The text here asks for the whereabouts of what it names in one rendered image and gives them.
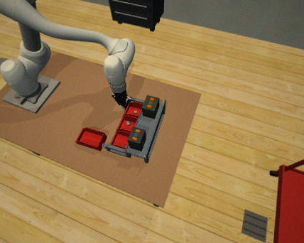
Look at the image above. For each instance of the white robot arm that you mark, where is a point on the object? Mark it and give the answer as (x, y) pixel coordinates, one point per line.
(21, 74)

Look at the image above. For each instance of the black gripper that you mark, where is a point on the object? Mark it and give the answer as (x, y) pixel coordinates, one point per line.
(121, 99)

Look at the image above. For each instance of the dark green case with orange latches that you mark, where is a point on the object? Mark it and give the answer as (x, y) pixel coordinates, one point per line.
(150, 107)

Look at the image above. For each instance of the red open-front bin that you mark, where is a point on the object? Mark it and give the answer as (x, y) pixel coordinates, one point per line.
(132, 107)
(91, 138)
(120, 139)
(123, 126)

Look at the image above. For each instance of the grey metal shelf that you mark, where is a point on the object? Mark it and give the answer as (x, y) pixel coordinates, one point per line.
(150, 125)

